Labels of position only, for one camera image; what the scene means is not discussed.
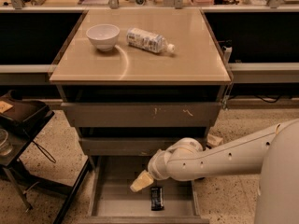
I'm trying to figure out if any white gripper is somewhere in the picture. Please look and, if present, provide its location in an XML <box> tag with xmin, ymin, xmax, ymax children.
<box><xmin>130</xmin><ymin>138</ymin><xmax>204</xmax><ymax>192</ymax></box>

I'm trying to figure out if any dark blue rxbar wrapper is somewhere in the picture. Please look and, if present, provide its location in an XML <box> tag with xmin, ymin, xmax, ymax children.
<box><xmin>150</xmin><ymin>187</ymin><xmax>164</xmax><ymax>211</ymax></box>

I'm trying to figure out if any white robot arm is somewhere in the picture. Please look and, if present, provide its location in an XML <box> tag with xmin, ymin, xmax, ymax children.
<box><xmin>131</xmin><ymin>119</ymin><xmax>299</xmax><ymax>224</ymax></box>

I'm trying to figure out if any open bottom drawer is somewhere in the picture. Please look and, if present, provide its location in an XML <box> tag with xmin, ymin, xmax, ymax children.
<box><xmin>79</xmin><ymin>156</ymin><xmax>209</xmax><ymax>224</ymax></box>

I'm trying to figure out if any middle grey drawer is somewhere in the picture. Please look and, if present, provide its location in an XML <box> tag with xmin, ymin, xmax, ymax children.
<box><xmin>77</xmin><ymin>127</ymin><xmax>209</xmax><ymax>157</ymax></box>

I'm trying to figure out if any grey drawer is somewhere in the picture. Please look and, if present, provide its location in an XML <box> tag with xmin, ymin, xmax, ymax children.
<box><xmin>77</xmin><ymin>127</ymin><xmax>209</xmax><ymax>157</ymax></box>
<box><xmin>62</xmin><ymin>101</ymin><xmax>221</xmax><ymax>128</ymax></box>

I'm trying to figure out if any top grey drawer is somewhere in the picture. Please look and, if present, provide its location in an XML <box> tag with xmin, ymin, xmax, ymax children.
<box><xmin>62</xmin><ymin>101</ymin><xmax>221</xmax><ymax>128</ymax></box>

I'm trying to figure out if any grey drawer cabinet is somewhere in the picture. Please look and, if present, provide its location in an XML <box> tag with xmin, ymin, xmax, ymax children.
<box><xmin>49</xmin><ymin>7</ymin><xmax>234</xmax><ymax>161</ymax></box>

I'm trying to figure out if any crumpled white cloth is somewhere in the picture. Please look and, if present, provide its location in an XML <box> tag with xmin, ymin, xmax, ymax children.
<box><xmin>207</xmin><ymin>134</ymin><xmax>223</xmax><ymax>147</ymax></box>

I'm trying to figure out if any black side cart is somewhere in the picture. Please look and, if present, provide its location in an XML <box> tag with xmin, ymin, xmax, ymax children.
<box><xmin>0</xmin><ymin>90</ymin><xmax>93</xmax><ymax>224</ymax></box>

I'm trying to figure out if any dark brown tray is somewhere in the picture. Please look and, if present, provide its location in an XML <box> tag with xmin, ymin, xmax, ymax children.
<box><xmin>0</xmin><ymin>91</ymin><xmax>50</xmax><ymax>129</ymax></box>

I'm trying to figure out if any clear plastic water bottle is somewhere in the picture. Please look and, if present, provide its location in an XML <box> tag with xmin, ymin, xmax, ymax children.
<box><xmin>126</xmin><ymin>28</ymin><xmax>175</xmax><ymax>54</ymax></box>

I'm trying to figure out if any clear glass jar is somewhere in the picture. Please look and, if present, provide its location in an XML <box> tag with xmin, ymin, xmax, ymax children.
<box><xmin>0</xmin><ymin>129</ymin><xmax>13</xmax><ymax>156</ymax></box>

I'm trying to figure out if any white ceramic bowl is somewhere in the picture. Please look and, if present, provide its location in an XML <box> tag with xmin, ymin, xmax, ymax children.
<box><xmin>86</xmin><ymin>24</ymin><xmax>120</xmax><ymax>51</ymax></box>

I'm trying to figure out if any small white spray bottle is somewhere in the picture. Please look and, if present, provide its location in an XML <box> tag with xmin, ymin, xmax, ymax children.
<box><xmin>222</xmin><ymin>40</ymin><xmax>233</xmax><ymax>63</ymax></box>

